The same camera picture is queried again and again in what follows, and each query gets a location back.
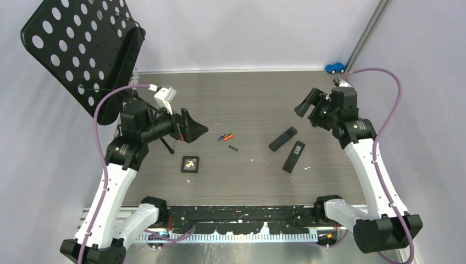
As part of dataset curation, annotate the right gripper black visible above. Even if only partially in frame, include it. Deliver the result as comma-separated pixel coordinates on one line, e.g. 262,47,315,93
295,87,339,131

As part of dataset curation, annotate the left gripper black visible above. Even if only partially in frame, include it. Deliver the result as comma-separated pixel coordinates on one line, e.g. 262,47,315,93
141,101,208,143

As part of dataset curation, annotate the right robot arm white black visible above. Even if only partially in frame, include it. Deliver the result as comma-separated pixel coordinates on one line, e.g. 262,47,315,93
294,87,423,254

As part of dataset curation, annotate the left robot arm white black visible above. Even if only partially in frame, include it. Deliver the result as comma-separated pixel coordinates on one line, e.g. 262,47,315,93
60,100,209,263

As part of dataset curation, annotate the black remote plain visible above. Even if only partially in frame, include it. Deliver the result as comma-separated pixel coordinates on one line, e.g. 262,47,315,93
268,126,298,152

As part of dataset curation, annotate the blue purple battery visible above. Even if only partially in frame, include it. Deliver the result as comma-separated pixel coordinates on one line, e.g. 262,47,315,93
218,133,226,141

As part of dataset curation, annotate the small black square tray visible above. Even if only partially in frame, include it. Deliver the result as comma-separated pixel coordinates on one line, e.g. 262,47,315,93
180,156,199,173

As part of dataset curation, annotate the blue toy car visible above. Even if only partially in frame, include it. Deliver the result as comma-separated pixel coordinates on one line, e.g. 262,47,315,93
325,62,347,74

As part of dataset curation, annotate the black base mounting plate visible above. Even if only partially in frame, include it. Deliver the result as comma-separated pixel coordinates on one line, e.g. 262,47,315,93
132,203,350,236

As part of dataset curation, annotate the black perforated music stand tray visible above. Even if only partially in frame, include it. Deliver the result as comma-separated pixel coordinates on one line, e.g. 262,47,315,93
20,0,146,125

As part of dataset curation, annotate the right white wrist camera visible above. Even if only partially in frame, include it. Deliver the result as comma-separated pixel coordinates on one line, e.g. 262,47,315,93
332,78,352,87

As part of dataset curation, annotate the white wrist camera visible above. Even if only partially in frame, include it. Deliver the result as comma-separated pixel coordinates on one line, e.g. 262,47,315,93
332,78,352,87
154,87,177,115

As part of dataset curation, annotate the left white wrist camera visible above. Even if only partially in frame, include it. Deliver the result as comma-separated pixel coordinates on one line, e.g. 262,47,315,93
154,87,177,115

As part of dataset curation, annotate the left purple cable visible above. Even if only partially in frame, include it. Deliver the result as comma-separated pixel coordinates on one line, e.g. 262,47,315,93
77,83,158,264

